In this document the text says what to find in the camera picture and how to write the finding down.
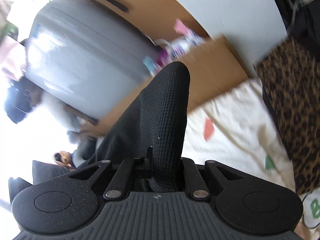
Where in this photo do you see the pale pink curtain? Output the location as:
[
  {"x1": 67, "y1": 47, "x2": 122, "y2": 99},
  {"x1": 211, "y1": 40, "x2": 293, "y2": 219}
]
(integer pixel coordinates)
[{"x1": 0, "y1": 36, "x2": 27, "y2": 82}]

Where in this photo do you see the grey neck pillow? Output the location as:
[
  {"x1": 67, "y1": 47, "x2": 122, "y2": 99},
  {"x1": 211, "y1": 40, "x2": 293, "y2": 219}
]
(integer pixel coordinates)
[{"x1": 72, "y1": 140, "x2": 98, "y2": 164}]

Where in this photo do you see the black clothes pile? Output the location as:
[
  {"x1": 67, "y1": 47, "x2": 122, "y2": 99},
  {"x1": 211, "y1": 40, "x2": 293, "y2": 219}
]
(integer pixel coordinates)
[{"x1": 265, "y1": 0, "x2": 320, "y2": 45}]

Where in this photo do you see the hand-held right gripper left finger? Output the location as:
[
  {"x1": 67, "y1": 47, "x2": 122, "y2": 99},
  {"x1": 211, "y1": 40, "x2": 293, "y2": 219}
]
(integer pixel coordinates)
[{"x1": 67, "y1": 146, "x2": 154, "y2": 201}]

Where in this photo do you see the cream bear-print bed sheet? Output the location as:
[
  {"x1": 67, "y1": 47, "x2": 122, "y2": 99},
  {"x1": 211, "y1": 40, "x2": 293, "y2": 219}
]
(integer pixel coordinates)
[{"x1": 180, "y1": 80, "x2": 320, "y2": 228}]

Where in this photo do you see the grey plastic-wrapped appliance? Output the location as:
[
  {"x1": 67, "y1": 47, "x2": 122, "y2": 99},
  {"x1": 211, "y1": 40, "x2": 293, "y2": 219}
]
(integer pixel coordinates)
[{"x1": 25, "y1": 0, "x2": 160, "y2": 119}]

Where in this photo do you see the tall cardboard panel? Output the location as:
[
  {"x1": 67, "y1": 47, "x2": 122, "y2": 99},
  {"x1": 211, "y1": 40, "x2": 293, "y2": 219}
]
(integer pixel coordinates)
[{"x1": 62, "y1": 0, "x2": 210, "y2": 40}]

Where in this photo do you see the dark grey pillow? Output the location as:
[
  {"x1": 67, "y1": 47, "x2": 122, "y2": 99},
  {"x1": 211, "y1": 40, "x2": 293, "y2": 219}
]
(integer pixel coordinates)
[{"x1": 9, "y1": 160, "x2": 70, "y2": 205}]

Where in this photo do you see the purple refill pouch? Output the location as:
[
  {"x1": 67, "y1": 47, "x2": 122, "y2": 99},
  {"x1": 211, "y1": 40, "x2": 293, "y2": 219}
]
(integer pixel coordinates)
[{"x1": 155, "y1": 19, "x2": 210, "y2": 67}]

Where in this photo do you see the large brown cardboard sheet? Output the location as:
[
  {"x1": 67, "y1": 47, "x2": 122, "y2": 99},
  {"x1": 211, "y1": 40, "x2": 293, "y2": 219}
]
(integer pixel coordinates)
[{"x1": 82, "y1": 35, "x2": 249, "y2": 137}]

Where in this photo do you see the white pillow in plastic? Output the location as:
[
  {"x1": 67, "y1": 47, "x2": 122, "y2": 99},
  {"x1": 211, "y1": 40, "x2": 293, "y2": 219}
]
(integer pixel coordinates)
[{"x1": 37, "y1": 97, "x2": 80, "y2": 133}]

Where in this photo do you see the brown teddy bear toy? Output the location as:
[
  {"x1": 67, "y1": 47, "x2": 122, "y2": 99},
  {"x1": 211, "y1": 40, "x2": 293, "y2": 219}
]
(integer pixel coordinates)
[{"x1": 54, "y1": 151, "x2": 75, "y2": 168}]

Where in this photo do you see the dark blue cloth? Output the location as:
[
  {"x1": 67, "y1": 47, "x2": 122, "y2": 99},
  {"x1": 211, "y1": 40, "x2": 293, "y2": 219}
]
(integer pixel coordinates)
[{"x1": 4, "y1": 77, "x2": 43, "y2": 124}]

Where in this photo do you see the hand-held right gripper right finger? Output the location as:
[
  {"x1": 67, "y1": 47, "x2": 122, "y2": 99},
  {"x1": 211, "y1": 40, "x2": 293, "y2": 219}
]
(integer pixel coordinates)
[{"x1": 181, "y1": 157, "x2": 253, "y2": 201}]

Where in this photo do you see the leopard print garment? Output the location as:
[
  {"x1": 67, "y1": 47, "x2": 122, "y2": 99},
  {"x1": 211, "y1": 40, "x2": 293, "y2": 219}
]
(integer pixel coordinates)
[{"x1": 254, "y1": 36, "x2": 320, "y2": 194}]

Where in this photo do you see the grey fluffy pompom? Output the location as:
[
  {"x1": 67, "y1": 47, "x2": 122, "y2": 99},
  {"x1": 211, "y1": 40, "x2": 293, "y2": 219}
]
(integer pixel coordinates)
[{"x1": 66, "y1": 130, "x2": 80, "y2": 144}]

